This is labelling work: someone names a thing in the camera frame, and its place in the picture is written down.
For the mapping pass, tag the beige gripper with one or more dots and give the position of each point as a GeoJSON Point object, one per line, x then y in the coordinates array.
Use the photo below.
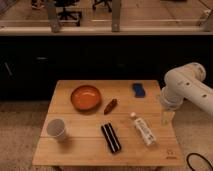
{"type": "Point", "coordinates": [167, 117]}

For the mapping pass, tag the clear plastic bottle white cap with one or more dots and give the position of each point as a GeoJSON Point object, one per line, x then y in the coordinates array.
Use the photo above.
{"type": "Point", "coordinates": [140, 124]}

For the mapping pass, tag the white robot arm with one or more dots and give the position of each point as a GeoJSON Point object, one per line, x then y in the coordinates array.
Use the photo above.
{"type": "Point", "coordinates": [185, 82]}

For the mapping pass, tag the orange ceramic bowl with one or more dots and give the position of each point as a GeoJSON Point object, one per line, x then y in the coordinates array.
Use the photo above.
{"type": "Point", "coordinates": [85, 97]}

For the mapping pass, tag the blue sponge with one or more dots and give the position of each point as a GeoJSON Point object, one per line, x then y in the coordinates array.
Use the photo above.
{"type": "Point", "coordinates": [139, 90]}

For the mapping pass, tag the brown sausage-shaped object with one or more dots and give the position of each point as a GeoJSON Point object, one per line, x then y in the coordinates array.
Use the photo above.
{"type": "Point", "coordinates": [110, 106]}

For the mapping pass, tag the black striped rectangular case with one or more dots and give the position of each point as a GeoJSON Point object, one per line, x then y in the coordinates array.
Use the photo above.
{"type": "Point", "coordinates": [111, 138]}

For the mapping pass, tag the wooden table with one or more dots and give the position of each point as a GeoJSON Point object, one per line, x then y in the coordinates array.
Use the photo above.
{"type": "Point", "coordinates": [122, 131]}

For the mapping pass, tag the white paper cup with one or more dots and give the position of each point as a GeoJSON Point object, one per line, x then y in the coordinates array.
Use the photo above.
{"type": "Point", "coordinates": [56, 129]}

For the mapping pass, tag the black office chair left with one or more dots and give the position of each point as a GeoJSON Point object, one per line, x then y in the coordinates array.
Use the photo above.
{"type": "Point", "coordinates": [65, 14]}

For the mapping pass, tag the grey metal post right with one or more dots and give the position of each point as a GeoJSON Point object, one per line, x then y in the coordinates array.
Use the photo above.
{"type": "Point", "coordinates": [206, 21]}

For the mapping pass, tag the grey metal post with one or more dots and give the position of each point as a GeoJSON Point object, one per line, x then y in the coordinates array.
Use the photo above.
{"type": "Point", "coordinates": [206, 21]}
{"type": "Point", "coordinates": [52, 16]}
{"type": "Point", "coordinates": [116, 15]}

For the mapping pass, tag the grey metal post centre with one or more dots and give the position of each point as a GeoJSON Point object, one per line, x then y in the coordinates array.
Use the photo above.
{"type": "Point", "coordinates": [116, 15]}

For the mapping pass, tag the grey metal post left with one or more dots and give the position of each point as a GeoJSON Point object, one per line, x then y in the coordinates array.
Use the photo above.
{"type": "Point", "coordinates": [52, 16]}

